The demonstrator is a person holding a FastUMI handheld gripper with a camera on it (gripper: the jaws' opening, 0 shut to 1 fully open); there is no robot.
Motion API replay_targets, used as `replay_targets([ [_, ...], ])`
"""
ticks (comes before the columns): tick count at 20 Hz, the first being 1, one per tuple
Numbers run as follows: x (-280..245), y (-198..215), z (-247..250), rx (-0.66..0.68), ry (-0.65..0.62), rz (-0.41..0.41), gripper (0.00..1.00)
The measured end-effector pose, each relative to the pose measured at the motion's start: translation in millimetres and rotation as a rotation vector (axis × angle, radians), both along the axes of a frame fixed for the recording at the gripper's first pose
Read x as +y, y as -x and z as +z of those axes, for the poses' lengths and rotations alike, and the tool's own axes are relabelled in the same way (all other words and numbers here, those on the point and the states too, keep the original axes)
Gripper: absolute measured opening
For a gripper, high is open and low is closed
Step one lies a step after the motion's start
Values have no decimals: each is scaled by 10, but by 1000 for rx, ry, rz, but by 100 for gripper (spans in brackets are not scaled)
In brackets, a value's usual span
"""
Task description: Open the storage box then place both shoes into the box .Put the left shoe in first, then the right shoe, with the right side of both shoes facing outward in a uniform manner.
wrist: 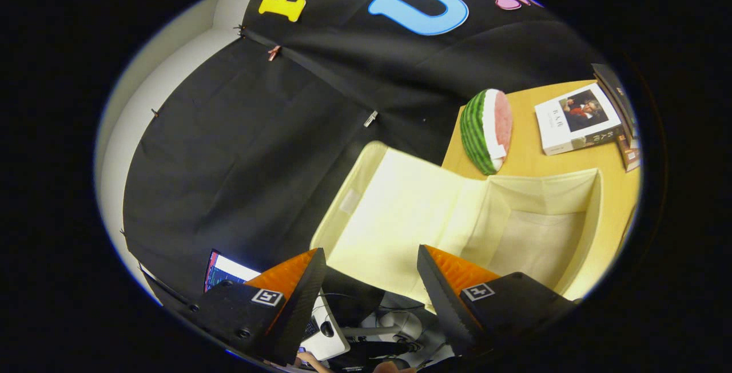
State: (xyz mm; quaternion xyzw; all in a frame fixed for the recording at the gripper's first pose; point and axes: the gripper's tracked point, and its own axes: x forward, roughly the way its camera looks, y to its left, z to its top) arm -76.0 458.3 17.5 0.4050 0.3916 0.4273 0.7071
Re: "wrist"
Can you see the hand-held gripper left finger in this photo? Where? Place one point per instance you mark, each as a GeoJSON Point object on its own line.
{"type": "Point", "coordinates": [289, 316]}

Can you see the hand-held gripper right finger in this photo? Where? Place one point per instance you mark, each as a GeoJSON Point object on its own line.
{"type": "Point", "coordinates": [443, 304]}

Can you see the cream fabric storage box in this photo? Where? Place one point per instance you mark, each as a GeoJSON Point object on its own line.
{"type": "Point", "coordinates": [400, 207]}

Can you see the watermelon slice toy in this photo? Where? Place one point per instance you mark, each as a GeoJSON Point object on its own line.
{"type": "Point", "coordinates": [477, 133]}

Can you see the silver clip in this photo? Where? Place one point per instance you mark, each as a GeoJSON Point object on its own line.
{"type": "Point", "coordinates": [370, 118]}

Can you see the white portrait cover book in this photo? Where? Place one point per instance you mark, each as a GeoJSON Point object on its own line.
{"type": "Point", "coordinates": [566, 127]}

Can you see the brown cover book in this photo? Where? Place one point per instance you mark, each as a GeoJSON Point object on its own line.
{"type": "Point", "coordinates": [629, 153]}

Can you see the pink clip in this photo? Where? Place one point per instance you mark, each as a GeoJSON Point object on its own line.
{"type": "Point", "coordinates": [274, 52]}

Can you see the black cover book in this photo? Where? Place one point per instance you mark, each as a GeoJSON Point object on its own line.
{"type": "Point", "coordinates": [615, 92]}

